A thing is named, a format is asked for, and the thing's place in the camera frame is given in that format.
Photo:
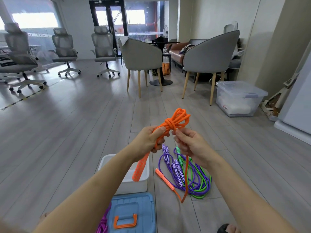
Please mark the grey mesh office chair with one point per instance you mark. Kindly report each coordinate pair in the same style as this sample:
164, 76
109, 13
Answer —
63, 48
18, 48
104, 46

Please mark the white cabinet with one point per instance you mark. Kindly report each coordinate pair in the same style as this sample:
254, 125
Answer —
295, 101

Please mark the person's right foot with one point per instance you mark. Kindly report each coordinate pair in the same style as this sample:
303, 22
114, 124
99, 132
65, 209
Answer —
226, 228

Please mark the person's left hand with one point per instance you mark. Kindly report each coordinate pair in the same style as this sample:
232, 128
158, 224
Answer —
143, 143

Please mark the person's left forearm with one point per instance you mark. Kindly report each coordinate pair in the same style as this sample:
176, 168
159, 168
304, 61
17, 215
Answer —
97, 189

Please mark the white cloth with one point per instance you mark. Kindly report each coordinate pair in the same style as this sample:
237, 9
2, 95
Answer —
124, 40

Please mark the white office chair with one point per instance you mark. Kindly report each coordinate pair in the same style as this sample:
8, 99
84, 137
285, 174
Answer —
230, 27

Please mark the clear water bottle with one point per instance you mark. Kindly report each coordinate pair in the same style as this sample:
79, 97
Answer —
166, 31

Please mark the blue storage box lid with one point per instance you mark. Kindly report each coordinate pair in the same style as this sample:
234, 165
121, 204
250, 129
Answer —
136, 206

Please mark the person's left thumb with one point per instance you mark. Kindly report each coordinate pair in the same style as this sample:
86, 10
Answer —
159, 131

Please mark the grey armchair with wooden legs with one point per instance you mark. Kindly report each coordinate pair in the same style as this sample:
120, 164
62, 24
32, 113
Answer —
142, 55
210, 54

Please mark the brown leather sofa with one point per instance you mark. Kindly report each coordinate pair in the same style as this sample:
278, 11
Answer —
176, 54

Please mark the orange bag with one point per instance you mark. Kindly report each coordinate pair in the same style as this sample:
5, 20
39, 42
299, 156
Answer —
166, 69

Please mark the person's right forearm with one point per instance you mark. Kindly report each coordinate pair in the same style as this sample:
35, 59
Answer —
243, 196

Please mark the person's right hand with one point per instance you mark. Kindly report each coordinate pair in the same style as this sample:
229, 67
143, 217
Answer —
194, 148

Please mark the black framed glass door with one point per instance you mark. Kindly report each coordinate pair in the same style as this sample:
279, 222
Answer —
92, 21

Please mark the round black pedestal table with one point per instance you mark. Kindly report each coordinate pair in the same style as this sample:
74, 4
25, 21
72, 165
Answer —
165, 81

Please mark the person's right thumb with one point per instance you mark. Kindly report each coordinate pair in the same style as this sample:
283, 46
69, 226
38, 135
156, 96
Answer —
179, 139

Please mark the broken white wooden frame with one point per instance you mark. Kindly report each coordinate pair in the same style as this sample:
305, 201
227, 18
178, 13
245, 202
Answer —
272, 104

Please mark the white plastic bin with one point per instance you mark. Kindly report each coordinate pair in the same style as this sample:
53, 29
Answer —
128, 183

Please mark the clear plastic storage box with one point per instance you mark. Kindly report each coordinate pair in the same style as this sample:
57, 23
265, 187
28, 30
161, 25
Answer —
239, 99

